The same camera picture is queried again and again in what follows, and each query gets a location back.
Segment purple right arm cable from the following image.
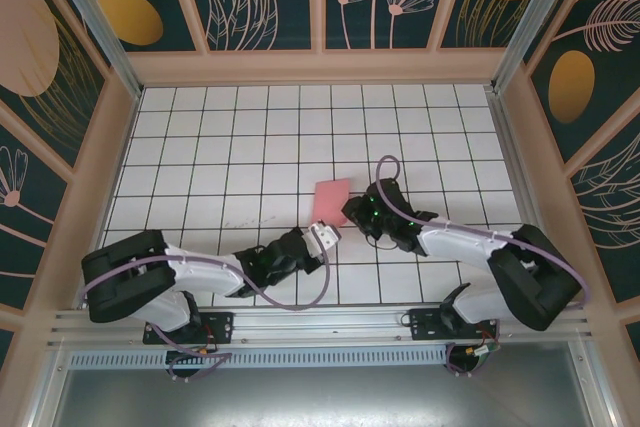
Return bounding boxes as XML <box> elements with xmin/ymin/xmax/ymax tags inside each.
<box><xmin>374</xmin><ymin>154</ymin><xmax>587</xmax><ymax>379</ymax></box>

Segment grey slotted cable duct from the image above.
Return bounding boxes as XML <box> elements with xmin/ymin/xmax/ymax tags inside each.
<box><xmin>67</xmin><ymin>341</ymin><xmax>451</xmax><ymax>371</ymax></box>

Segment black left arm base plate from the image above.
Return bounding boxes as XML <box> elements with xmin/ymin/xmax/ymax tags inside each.
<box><xmin>143</xmin><ymin>309</ymin><xmax>236</xmax><ymax>346</ymax></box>

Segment long aluminium base rail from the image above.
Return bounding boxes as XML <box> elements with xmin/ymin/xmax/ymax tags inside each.
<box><xmin>47</xmin><ymin>300</ymin><xmax>596</xmax><ymax>351</ymax></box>

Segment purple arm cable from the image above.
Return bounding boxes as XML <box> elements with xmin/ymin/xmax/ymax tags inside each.
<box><xmin>79</xmin><ymin>246</ymin><xmax>334</xmax><ymax>384</ymax></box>
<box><xmin>374</xmin><ymin>154</ymin><xmax>587</xmax><ymax>379</ymax></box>

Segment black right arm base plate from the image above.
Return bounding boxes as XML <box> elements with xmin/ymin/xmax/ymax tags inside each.
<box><xmin>408</xmin><ymin>306</ymin><xmax>501</xmax><ymax>341</ymax></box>

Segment aluminium corner post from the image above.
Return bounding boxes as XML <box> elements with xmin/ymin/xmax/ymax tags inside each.
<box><xmin>42</xmin><ymin>0</ymin><xmax>144</xmax><ymax>101</ymax></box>
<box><xmin>492</xmin><ymin>0</ymin><xmax>584</xmax><ymax>93</ymax></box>

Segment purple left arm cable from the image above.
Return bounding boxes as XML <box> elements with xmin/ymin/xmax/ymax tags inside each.
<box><xmin>79</xmin><ymin>246</ymin><xmax>334</xmax><ymax>384</ymax></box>

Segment grey metal sheet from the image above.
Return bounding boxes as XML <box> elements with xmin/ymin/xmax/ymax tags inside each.
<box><xmin>49</xmin><ymin>341</ymin><xmax>601</xmax><ymax>427</ymax></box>

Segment aluminium side rail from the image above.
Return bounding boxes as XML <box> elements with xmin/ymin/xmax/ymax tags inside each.
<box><xmin>487</xmin><ymin>89</ymin><xmax>596</xmax><ymax>306</ymax></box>

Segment small circuit board with connector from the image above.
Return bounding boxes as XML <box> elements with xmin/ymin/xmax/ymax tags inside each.
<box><xmin>166</xmin><ymin>345</ymin><xmax>211</xmax><ymax>363</ymax></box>
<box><xmin>467</xmin><ymin>341</ymin><xmax>502</xmax><ymax>361</ymax></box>

